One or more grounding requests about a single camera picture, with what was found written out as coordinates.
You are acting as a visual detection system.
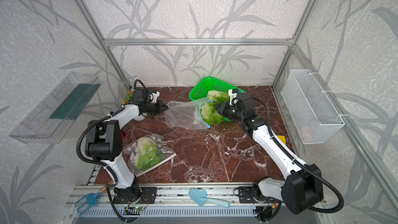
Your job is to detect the white pot artificial flowers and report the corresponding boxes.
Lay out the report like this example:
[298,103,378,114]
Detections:
[122,90,134,105]

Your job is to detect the green plastic basket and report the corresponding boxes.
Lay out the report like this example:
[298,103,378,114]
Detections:
[189,77,245,127]

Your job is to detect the white wire mesh basket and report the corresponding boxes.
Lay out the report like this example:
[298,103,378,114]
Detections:
[282,69,345,144]

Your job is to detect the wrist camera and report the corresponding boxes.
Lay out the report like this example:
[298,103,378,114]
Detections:
[146,90,160,103]
[228,88,240,106]

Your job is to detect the green circuit board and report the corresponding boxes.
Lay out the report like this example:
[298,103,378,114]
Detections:
[124,205,147,215]

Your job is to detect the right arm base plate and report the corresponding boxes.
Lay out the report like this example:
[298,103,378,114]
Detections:
[237,186,266,204]

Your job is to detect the clear acrylic wall shelf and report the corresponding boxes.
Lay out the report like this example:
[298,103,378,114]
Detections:
[9,72,101,144]

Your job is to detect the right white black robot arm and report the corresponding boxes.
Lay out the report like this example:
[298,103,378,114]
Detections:
[214,89,344,215]

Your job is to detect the chinese cabbage front one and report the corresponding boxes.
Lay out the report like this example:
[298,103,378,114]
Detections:
[200,102,225,125]

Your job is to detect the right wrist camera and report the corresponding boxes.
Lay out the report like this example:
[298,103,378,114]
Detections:
[228,88,240,106]

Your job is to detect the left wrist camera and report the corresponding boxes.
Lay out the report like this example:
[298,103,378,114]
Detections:
[146,90,160,103]

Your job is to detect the dotted clear bag with lettuce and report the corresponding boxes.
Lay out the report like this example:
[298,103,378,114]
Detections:
[122,134,177,177]

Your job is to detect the yellow spatula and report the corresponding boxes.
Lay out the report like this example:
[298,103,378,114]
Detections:
[277,135,286,145]

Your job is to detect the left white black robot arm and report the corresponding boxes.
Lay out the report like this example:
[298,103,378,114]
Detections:
[76,79,169,200]

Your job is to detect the chinese cabbage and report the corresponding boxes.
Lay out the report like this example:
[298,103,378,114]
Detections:
[207,90,230,104]

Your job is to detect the blue-zip clear bag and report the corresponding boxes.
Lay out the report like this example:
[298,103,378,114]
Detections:
[164,97,211,130]

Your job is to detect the blue garden hand rake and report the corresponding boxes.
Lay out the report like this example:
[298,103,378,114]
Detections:
[75,181,114,217]

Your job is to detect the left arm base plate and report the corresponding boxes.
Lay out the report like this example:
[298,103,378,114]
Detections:
[113,187,157,204]

